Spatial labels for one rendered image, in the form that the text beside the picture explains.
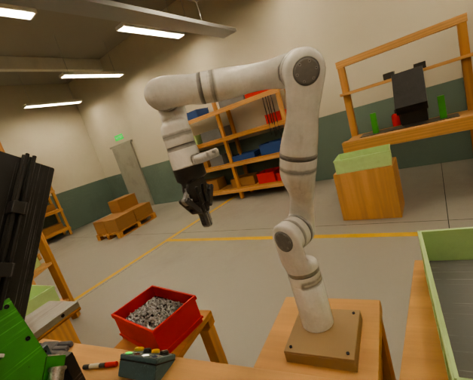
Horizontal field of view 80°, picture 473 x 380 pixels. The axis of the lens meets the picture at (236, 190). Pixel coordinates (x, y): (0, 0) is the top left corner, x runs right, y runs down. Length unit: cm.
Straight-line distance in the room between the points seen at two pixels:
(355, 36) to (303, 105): 513
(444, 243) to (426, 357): 42
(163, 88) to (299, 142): 32
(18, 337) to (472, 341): 107
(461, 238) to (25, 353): 130
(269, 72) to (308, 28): 531
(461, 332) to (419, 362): 13
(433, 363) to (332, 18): 545
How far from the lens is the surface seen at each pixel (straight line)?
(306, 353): 88
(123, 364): 104
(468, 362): 91
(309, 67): 64
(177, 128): 66
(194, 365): 95
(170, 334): 118
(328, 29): 589
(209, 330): 133
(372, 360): 89
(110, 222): 690
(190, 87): 66
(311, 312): 88
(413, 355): 99
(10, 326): 89
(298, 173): 69
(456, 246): 124
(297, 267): 80
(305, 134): 67
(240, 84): 67
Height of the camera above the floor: 149
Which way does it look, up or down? 11 degrees down
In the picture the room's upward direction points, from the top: 17 degrees counter-clockwise
